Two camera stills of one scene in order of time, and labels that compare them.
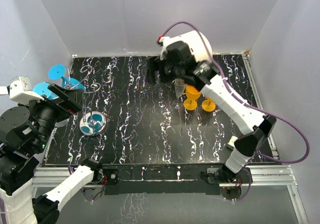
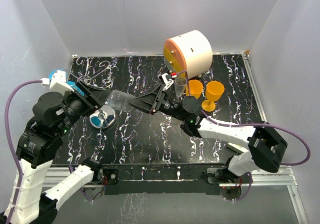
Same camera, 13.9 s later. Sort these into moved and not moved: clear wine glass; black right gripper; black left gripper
Moved: black left gripper; black right gripper
Not moved: clear wine glass
